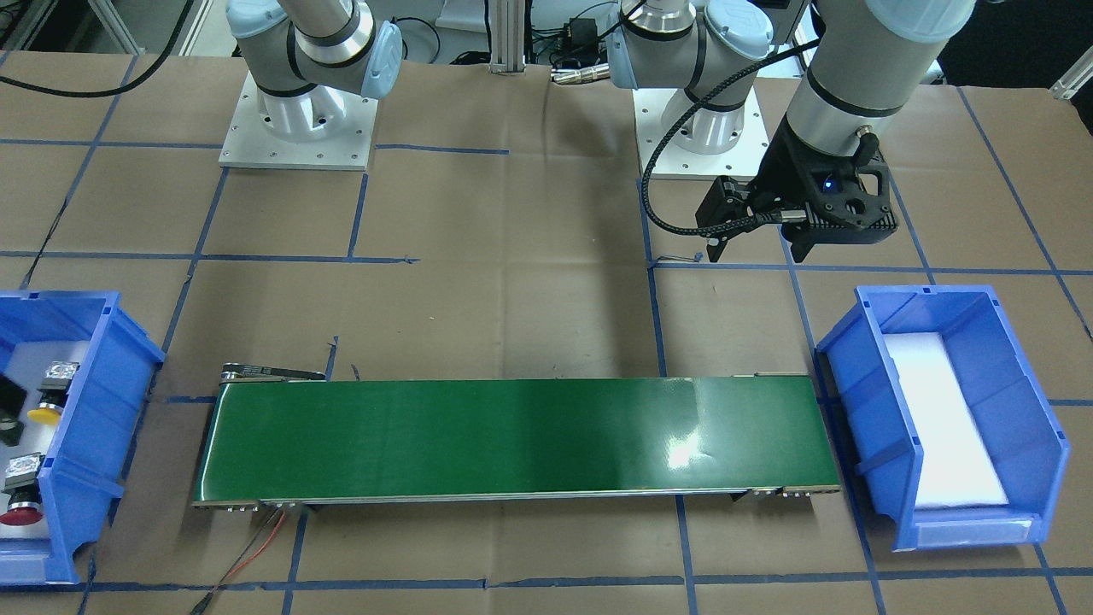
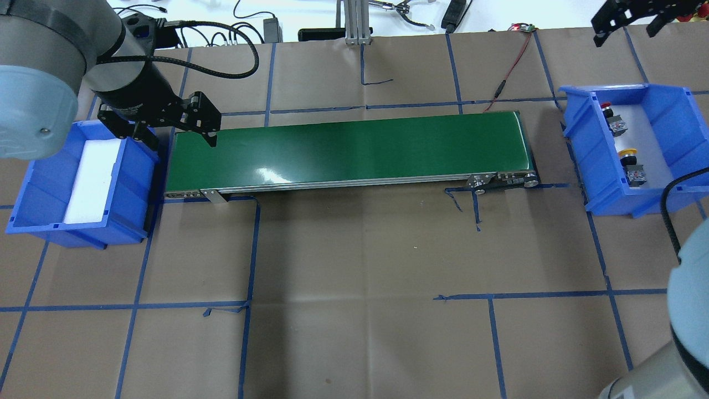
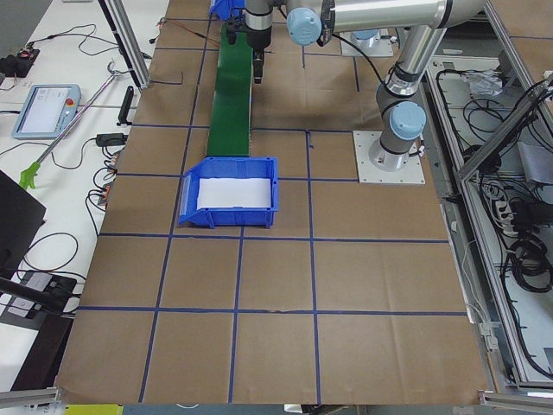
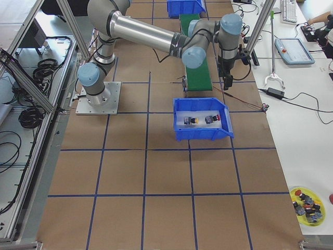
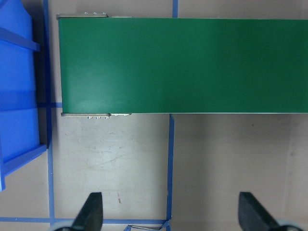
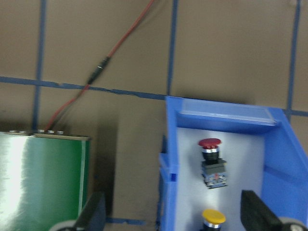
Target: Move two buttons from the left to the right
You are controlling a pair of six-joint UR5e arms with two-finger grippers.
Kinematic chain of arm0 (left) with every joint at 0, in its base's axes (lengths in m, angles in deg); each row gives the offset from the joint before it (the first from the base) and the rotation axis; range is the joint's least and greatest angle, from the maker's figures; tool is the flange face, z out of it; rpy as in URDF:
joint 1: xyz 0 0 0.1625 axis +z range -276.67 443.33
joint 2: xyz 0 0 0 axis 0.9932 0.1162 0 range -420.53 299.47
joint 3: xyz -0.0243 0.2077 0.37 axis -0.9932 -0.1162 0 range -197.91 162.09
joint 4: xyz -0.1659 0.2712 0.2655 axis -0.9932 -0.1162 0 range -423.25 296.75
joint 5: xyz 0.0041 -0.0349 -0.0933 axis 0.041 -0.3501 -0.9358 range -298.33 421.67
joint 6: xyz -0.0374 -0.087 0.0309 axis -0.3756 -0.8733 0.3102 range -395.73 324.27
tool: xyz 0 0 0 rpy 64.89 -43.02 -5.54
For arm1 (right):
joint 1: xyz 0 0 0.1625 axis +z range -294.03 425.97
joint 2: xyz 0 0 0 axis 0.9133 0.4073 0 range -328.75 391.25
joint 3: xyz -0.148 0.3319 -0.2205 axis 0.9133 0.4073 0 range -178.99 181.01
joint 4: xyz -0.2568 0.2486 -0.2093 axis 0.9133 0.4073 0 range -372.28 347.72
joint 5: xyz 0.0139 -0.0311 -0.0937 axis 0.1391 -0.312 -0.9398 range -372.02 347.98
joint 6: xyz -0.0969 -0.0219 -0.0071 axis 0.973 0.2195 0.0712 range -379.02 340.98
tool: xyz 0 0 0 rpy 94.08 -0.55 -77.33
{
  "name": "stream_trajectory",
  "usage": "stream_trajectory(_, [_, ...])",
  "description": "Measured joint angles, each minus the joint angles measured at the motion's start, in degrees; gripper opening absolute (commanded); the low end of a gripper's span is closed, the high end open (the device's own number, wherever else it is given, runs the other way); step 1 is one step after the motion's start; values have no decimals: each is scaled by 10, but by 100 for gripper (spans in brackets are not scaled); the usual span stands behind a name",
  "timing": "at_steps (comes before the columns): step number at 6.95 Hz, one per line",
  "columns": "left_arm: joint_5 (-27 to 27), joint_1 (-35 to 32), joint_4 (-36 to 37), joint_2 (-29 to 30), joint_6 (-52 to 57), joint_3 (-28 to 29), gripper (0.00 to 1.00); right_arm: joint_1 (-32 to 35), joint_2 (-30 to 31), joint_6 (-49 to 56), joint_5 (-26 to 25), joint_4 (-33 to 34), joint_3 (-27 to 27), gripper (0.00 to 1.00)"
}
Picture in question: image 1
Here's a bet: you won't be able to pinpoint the yellow push button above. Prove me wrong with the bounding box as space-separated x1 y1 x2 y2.
27 360 81 427

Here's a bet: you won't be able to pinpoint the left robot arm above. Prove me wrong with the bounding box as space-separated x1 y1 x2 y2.
606 1 973 262

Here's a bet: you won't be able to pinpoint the red push button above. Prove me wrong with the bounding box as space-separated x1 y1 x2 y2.
1 452 44 528

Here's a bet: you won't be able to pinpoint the aluminium frame post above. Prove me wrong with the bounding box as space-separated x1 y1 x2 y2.
484 1 531 74

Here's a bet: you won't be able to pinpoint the red and black wires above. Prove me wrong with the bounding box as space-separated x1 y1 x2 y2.
190 508 291 615

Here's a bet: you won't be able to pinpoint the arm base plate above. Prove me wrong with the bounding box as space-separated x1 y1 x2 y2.
634 87 768 180
219 74 379 172

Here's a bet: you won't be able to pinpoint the white foam pad, bin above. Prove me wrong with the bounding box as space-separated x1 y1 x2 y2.
0 340 93 541
885 332 1008 510

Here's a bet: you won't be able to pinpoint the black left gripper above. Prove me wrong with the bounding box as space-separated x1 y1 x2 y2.
695 120 900 262

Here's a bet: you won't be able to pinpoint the black braided cable, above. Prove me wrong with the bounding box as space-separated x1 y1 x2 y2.
640 38 825 237
0 0 197 99

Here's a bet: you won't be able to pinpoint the green conveyor belt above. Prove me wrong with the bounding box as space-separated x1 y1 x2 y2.
192 374 841 507

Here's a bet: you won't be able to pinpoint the blue bin, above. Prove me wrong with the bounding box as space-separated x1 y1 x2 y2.
816 285 1070 549
1 289 165 586

